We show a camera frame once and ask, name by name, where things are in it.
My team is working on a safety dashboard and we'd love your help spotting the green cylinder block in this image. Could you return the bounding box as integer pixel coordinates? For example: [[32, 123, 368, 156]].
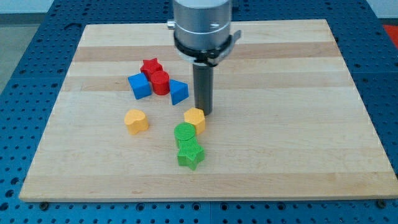
[[174, 122, 197, 149]]

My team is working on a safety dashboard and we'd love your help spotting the yellow heart block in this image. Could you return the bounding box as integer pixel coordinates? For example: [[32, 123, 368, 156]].
[[124, 109, 149, 135]]

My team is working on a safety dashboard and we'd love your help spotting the blue triangle block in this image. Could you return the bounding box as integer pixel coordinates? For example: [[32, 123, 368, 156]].
[[169, 80, 189, 105]]

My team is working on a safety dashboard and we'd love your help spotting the green star block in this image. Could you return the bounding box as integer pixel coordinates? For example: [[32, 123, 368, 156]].
[[177, 138, 205, 170]]

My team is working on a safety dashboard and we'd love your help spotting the wooden board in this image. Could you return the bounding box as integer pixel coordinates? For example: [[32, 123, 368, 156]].
[[19, 20, 397, 202]]

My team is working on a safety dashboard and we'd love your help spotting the yellow hexagon block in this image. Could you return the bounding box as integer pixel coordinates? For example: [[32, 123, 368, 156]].
[[183, 108, 206, 135]]

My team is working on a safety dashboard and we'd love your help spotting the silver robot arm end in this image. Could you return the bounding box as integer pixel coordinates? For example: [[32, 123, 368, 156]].
[[169, 0, 241, 67]]

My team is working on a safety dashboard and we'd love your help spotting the blue cube block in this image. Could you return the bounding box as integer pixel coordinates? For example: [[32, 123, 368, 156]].
[[127, 73, 152, 100]]

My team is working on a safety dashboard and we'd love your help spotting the red star block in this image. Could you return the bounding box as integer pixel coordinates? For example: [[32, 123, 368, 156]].
[[140, 58, 163, 82]]

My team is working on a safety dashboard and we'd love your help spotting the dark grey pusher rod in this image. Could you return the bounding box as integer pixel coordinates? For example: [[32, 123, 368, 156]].
[[193, 65, 213, 116]]

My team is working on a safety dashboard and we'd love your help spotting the red cylinder block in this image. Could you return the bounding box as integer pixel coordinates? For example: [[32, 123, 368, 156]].
[[151, 71, 170, 95]]

